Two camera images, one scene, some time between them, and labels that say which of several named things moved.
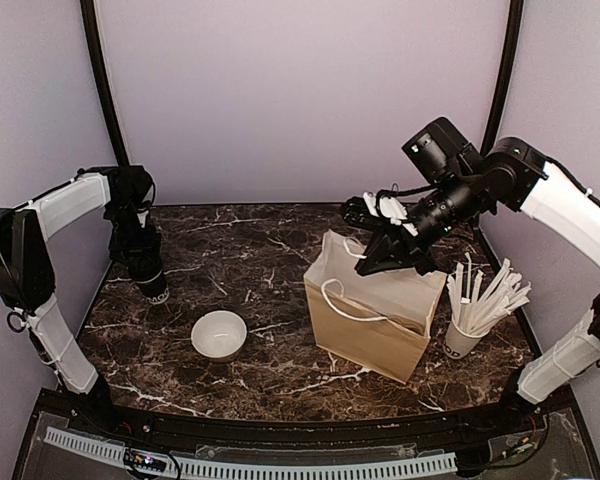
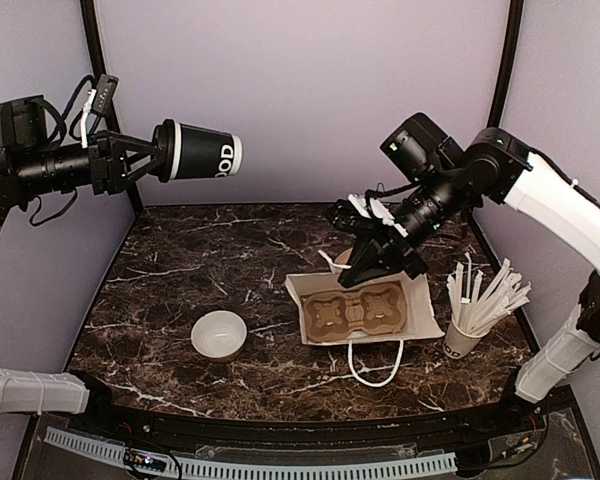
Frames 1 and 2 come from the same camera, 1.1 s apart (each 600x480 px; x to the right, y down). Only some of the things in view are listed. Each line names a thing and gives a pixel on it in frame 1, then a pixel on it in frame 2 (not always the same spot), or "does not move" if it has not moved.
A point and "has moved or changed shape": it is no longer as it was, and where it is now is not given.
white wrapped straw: x=451 y=283 does not move
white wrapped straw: x=474 y=304 does not move
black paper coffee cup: x=155 y=291 → x=198 y=152
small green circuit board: x=144 y=460 does not move
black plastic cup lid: x=145 y=269 → x=165 y=135
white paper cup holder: x=457 y=344 does not move
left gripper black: x=149 y=245 → x=108 y=145
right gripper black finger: x=378 y=242 → x=359 y=252
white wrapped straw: x=483 y=306 does not move
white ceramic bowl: x=219 y=335 does not move
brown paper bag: x=381 y=322 has moved or changed shape
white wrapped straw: x=466 y=301 does not move
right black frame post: x=513 y=36 does not move
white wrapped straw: x=511 y=301 does not move
